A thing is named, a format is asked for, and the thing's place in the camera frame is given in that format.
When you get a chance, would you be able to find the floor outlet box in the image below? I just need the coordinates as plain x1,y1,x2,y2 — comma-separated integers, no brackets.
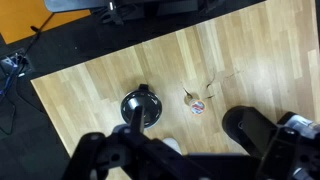
0,49,35,80

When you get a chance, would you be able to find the orange floor mat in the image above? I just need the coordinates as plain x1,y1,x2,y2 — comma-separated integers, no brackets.
0,0,92,45

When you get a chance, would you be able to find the thin black floor cable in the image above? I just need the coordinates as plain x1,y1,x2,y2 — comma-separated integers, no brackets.
0,12,57,101

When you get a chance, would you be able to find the black cart with grey top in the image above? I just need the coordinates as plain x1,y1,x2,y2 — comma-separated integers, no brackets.
43,0,112,14

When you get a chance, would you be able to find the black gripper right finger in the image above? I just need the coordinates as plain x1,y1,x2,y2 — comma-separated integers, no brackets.
221,105,320,180

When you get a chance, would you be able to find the white paper cup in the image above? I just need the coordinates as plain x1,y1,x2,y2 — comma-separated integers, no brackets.
162,137,183,155

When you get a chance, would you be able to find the white coffee pod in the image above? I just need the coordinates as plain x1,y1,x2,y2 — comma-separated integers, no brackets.
188,97,206,116

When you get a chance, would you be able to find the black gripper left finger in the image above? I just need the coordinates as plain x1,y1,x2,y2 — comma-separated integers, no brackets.
61,105,208,180

